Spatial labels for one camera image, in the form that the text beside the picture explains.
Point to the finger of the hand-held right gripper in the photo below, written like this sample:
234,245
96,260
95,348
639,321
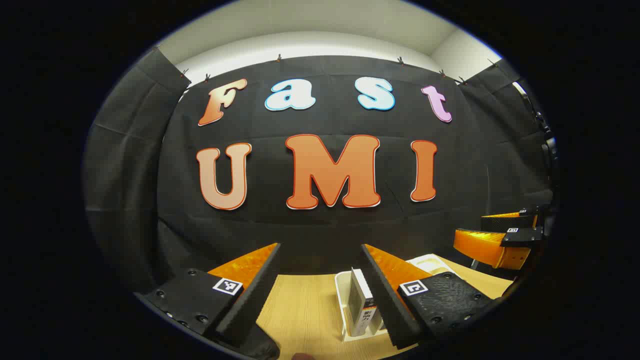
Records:
510,221
485,247

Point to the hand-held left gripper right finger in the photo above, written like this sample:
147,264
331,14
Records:
385,295

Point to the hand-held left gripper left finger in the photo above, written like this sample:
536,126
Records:
250,295

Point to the white portrait cover book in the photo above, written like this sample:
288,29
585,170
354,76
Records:
361,305

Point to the white bookshelf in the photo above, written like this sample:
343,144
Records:
342,295

